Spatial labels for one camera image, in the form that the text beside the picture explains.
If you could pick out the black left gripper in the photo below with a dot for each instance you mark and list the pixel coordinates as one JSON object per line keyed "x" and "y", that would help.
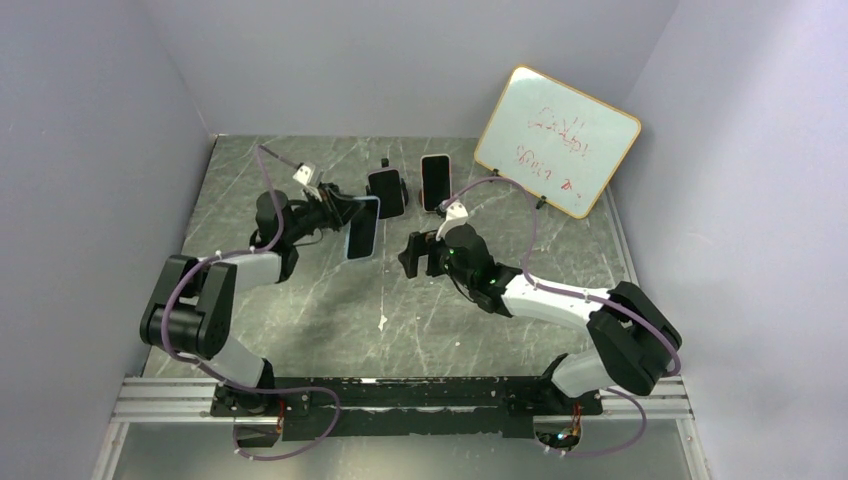
{"x": 336, "y": 209}

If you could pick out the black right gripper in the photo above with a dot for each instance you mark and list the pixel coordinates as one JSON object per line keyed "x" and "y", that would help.
{"x": 420, "y": 244}

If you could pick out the blue cased phone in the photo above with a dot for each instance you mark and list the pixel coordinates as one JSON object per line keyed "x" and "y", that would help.
{"x": 362, "y": 232}

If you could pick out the purple phone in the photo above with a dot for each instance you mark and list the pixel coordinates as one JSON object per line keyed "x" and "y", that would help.
{"x": 371, "y": 186}

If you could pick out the white cased phone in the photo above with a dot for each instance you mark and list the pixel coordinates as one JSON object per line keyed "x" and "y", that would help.
{"x": 435, "y": 181}

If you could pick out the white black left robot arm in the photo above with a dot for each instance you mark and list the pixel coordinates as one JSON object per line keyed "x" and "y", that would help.
{"x": 189, "y": 313}

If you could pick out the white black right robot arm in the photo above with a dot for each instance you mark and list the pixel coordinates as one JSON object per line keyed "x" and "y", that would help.
{"x": 632, "y": 344}

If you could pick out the black round base phone stand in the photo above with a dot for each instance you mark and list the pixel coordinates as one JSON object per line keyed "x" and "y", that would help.
{"x": 391, "y": 188}

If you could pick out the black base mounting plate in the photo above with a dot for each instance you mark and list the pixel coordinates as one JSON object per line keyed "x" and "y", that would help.
{"x": 349, "y": 406}

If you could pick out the yellow framed whiteboard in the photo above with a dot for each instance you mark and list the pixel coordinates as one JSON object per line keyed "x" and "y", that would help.
{"x": 560, "y": 144}

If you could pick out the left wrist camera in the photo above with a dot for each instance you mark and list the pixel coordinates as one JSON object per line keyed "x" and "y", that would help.
{"x": 308, "y": 176}

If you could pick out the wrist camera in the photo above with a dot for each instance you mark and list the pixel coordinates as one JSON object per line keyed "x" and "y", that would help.
{"x": 456, "y": 215}
{"x": 308, "y": 176}

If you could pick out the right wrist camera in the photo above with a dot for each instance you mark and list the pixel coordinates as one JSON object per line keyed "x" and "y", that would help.
{"x": 456, "y": 215}

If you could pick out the aluminium rail frame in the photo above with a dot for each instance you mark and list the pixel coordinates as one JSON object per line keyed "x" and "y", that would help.
{"x": 161, "y": 427}

